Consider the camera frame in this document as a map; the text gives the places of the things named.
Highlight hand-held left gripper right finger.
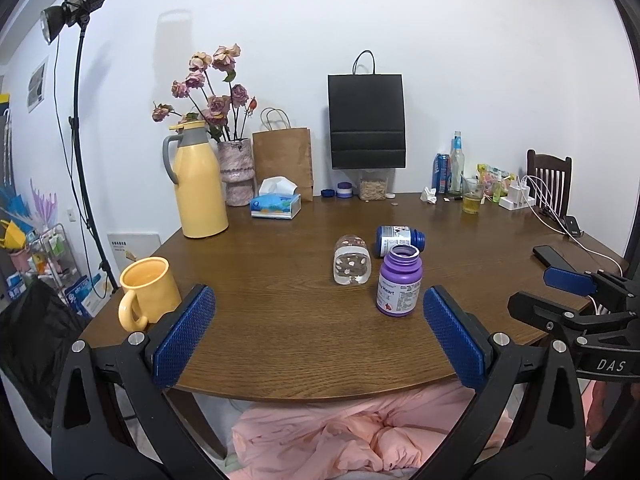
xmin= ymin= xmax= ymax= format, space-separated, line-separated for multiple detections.
xmin=415 ymin=285 xmax=587 ymax=480

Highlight purple pill bottle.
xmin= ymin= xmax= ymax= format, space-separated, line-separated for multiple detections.
xmin=376 ymin=244 xmax=424 ymax=317

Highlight black studio light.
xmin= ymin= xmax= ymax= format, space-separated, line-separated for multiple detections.
xmin=40 ymin=0 xmax=112 ymax=45

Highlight flat black phone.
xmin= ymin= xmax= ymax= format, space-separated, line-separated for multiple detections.
xmin=532 ymin=245 xmax=577 ymax=273

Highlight clear flower-print glass cup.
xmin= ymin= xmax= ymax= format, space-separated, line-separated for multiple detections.
xmin=332 ymin=234 xmax=373 ymax=286

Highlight clear container of grains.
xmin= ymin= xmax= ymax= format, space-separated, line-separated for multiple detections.
xmin=358 ymin=170 xmax=389 ymax=201

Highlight blue and white packets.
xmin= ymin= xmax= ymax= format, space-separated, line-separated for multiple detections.
xmin=64 ymin=272 xmax=109 ymax=319

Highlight blue tissue box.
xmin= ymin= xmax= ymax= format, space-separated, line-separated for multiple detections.
xmin=250 ymin=176 xmax=302 ymax=221

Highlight brown paper bag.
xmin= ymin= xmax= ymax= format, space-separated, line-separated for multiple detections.
xmin=252 ymin=108 xmax=314 ymax=203

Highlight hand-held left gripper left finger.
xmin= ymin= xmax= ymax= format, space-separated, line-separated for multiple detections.
xmin=51 ymin=284 xmax=226 ymax=480

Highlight dark wooden chair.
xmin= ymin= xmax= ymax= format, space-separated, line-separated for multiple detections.
xmin=526 ymin=149 xmax=573 ymax=218

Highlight blue drink can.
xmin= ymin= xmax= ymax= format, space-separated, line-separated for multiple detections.
xmin=433 ymin=153 xmax=452 ymax=195

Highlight pink quilted cloth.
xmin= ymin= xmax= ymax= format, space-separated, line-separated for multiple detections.
xmin=227 ymin=382 xmax=508 ymax=478

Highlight black plastic bag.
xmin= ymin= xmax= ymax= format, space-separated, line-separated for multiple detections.
xmin=0 ymin=280 xmax=99 ymax=433

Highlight yellow mug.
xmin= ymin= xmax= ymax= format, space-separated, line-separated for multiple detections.
xmin=118 ymin=256 xmax=182 ymax=332

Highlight yellow thermos jug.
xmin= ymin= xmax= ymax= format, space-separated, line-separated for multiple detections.
xmin=161 ymin=120 xmax=230 ymax=239

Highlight wall poster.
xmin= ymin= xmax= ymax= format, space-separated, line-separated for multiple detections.
xmin=26 ymin=57 xmax=49 ymax=114

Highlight wire storage rack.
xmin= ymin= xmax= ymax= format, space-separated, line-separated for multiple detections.
xmin=27 ymin=222 xmax=85 ymax=311

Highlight blue pill bottle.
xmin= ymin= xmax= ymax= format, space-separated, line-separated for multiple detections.
xmin=376 ymin=225 xmax=427 ymax=257

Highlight black light stand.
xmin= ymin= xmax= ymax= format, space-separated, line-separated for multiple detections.
xmin=52 ymin=15 xmax=121 ymax=295

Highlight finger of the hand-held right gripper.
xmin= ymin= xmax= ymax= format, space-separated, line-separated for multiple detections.
xmin=507 ymin=290 xmax=638 ymax=334
xmin=544 ymin=266 xmax=640 ymax=314

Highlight purple and blue feather decorations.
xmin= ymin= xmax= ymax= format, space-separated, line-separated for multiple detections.
xmin=0 ymin=177 xmax=59 ymax=235

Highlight colourful snack packets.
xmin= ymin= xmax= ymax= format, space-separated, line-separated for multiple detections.
xmin=475 ymin=163 xmax=516 ymax=196

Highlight glass of yellow drink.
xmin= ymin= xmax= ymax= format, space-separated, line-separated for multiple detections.
xmin=461 ymin=178 xmax=485 ymax=215

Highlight dried pink roses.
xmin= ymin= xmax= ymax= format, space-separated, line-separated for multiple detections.
xmin=152 ymin=44 xmax=258 ymax=143

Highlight clear glass bottle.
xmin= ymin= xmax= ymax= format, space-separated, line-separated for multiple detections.
xmin=448 ymin=131 xmax=467 ymax=195

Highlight white power strip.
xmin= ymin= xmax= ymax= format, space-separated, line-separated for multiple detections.
xmin=499 ymin=180 xmax=536 ymax=212

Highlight white board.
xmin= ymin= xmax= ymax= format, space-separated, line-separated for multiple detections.
xmin=106 ymin=231 xmax=162 ymax=297

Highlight pink ribbed vase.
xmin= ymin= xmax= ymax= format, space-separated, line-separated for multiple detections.
xmin=217 ymin=138 xmax=257 ymax=207

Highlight white charging cables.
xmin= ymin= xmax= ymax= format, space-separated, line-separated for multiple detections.
xmin=520 ymin=175 xmax=627 ymax=313

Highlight black paper bag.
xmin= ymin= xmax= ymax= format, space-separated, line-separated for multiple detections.
xmin=327 ymin=50 xmax=407 ymax=171

